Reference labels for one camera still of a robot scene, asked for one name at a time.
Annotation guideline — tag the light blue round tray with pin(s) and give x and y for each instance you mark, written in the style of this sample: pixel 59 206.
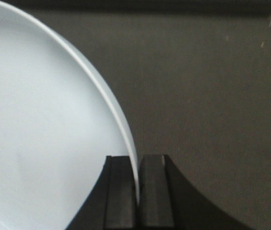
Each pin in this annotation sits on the light blue round tray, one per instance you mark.
pixel 58 121

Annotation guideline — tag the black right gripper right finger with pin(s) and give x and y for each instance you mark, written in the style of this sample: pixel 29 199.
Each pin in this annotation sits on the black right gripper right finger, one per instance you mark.
pixel 168 201

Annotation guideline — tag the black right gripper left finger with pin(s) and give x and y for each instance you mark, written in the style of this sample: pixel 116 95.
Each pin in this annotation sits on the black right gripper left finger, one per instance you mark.
pixel 111 205

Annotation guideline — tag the dark grey table mat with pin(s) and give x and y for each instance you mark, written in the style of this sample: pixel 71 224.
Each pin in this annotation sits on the dark grey table mat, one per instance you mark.
pixel 194 86

